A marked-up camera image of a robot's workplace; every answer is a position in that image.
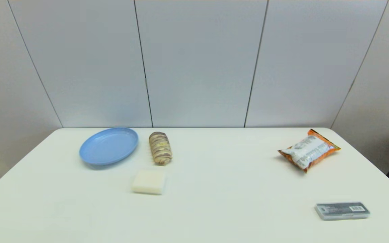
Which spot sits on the grey plastic case with barcode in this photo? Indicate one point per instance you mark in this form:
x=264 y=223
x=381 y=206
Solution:
x=342 y=211

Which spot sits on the orange white snack bag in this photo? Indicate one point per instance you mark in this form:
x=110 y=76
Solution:
x=309 y=151

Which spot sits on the striped long bread roll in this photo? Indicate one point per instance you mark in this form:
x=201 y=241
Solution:
x=160 y=148

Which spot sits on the cream rectangular soap block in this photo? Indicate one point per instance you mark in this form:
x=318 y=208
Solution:
x=149 y=182

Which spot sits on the blue oval plate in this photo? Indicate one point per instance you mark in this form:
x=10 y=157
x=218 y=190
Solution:
x=108 y=146

